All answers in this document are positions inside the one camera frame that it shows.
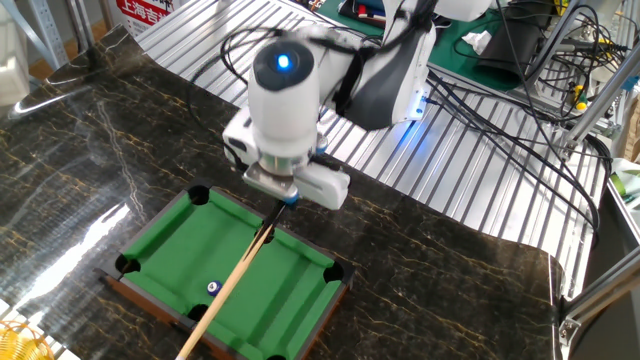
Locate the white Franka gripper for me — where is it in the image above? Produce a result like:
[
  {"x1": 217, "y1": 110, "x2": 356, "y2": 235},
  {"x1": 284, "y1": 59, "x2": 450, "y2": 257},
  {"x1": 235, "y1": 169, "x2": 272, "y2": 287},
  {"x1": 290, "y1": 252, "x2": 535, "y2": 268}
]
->
[{"x1": 221, "y1": 107, "x2": 352, "y2": 222}]

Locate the wooden pool cue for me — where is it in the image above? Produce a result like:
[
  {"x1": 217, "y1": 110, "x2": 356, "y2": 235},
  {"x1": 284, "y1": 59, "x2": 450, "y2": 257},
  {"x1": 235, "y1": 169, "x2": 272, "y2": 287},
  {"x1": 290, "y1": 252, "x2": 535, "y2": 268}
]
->
[{"x1": 174, "y1": 202, "x2": 289, "y2": 360}]

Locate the mini green pool table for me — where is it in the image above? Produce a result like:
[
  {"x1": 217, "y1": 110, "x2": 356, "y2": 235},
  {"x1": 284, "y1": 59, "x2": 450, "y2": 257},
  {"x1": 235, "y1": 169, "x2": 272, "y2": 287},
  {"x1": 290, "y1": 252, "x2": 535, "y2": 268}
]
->
[{"x1": 99, "y1": 180, "x2": 356, "y2": 360}]

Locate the dark marble pattern mat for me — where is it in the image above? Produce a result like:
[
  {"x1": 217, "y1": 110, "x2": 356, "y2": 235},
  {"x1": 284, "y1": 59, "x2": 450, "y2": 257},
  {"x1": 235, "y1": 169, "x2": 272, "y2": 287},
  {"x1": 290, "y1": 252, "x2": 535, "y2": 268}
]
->
[{"x1": 0, "y1": 24, "x2": 566, "y2": 360}]

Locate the red black tool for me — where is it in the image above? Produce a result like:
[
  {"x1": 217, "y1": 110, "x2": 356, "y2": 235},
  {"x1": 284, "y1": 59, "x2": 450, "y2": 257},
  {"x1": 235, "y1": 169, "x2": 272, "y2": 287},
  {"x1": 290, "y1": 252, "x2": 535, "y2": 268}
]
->
[{"x1": 339, "y1": 0, "x2": 387, "y2": 26}]

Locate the green desk mat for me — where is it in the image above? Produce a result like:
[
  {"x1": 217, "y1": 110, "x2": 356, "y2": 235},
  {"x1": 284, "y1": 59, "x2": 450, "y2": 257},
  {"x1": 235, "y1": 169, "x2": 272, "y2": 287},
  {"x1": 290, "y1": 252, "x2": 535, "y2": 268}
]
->
[{"x1": 314, "y1": 0, "x2": 531, "y2": 92}]

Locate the red white printed box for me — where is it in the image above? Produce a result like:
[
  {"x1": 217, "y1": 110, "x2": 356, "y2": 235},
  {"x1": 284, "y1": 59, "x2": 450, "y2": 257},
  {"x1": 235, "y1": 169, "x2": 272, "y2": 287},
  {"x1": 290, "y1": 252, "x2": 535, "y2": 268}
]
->
[{"x1": 108, "y1": 0, "x2": 189, "y2": 37}]

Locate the crumpled white tissue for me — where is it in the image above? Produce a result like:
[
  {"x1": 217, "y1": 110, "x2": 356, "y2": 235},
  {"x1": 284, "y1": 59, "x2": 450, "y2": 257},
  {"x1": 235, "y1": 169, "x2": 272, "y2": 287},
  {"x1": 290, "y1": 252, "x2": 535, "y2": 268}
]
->
[{"x1": 460, "y1": 29, "x2": 494, "y2": 55}]

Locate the black pouch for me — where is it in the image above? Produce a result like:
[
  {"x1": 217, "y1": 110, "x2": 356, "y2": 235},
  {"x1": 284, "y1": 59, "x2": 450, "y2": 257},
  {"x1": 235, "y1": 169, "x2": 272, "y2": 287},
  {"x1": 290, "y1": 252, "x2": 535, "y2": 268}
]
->
[{"x1": 473, "y1": 14, "x2": 549, "y2": 91}]

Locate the grey slotted shelf upright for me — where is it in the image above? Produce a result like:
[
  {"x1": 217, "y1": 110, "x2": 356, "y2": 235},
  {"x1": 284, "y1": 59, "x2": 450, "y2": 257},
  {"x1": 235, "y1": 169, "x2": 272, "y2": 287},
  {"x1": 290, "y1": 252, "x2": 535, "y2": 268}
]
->
[{"x1": 27, "y1": 0, "x2": 69, "y2": 70}]

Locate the yellow wicker basket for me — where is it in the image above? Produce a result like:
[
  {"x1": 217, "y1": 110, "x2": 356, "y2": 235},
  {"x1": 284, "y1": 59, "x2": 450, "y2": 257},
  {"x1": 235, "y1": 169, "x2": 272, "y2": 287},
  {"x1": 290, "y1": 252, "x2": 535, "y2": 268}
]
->
[{"x1": 0, "y1": 319, "x2": 55, "y2": 360}]

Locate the white plastic box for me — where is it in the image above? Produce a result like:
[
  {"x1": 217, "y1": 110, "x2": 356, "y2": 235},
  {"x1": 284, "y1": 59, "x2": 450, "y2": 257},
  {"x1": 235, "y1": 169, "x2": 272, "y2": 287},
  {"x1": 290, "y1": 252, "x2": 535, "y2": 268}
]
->
[{"x1": 0, "y1": 9, "x2": 31, "y2": 106}]

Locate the green white plastic bag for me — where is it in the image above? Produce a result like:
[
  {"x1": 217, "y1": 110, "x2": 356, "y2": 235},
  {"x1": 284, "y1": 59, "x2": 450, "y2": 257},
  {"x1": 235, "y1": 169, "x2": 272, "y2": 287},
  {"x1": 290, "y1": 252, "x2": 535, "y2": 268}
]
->
[{"x1": 608, "y1": 157, "x2": 640, "y2": 211}]

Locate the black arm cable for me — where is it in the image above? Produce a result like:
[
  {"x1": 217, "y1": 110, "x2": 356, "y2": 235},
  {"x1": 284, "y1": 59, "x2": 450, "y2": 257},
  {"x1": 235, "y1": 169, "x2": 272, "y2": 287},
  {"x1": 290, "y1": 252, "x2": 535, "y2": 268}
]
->
[{"x1": 186, "y1": 25, "x2": 301, "y2": 166}]

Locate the aluminium frame post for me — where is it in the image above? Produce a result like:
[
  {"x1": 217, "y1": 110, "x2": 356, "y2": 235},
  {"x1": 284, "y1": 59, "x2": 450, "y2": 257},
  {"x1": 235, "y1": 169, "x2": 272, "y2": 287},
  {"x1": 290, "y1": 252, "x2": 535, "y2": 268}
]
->
[
  {"x1": 558, "y1": 52, "x2": 640, "y2": 159},
  {"x1": 519, "y1": 0, "x2": 596, "y2": 94}
]

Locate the black floor cable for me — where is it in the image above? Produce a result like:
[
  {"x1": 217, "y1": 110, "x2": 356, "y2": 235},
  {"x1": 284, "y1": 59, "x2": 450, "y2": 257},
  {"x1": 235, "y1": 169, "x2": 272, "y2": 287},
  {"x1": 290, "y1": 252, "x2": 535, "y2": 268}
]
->
[{"x1": 424, "y1": 69, "x2": 601, "y2": 246}]

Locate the yellow handled tool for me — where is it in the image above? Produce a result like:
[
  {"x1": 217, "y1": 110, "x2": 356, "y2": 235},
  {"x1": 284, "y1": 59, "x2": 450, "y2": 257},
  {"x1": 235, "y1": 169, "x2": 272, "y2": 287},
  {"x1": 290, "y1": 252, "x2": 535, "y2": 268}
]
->
[{"x1": 569, "y1": 83, "x2": 590, "y2": 112}]

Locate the aluminium frame rail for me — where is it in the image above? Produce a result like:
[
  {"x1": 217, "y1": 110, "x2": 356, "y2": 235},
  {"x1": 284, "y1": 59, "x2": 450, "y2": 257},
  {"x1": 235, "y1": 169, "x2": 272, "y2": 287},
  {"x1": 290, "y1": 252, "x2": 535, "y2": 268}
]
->
[{"x1": 557, "y1": 244, "x2": 640, "y2": 346}]

